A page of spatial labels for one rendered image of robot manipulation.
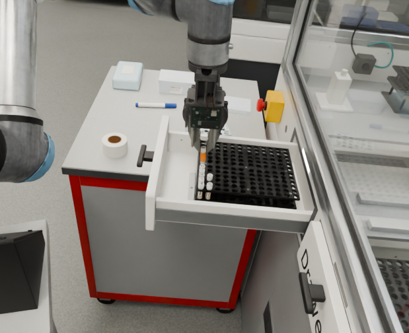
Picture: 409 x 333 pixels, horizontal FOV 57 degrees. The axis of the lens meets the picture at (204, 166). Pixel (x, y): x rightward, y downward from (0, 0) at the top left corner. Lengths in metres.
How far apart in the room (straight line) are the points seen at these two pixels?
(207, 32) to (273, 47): 0.96
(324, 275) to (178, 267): 0.76
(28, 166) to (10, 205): 1.29
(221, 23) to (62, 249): 1.42
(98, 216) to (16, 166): 0.45
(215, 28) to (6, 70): 0.44
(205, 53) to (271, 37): 0.94
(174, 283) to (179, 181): 0.61
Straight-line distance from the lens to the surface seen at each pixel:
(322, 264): 0.70
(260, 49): 1.60
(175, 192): 0.88
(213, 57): 0.67
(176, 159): 0.97
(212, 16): 0.65
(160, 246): 1.27
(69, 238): 1.90
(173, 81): 1.37
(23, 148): 0.83
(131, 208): 1.15
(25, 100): 0.87
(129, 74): 1.41
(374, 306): 0.60
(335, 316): 0.65
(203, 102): 0.69
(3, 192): 2.20
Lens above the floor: 1.45
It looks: 40 degrees down
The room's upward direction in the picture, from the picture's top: 7 degrees clockwise
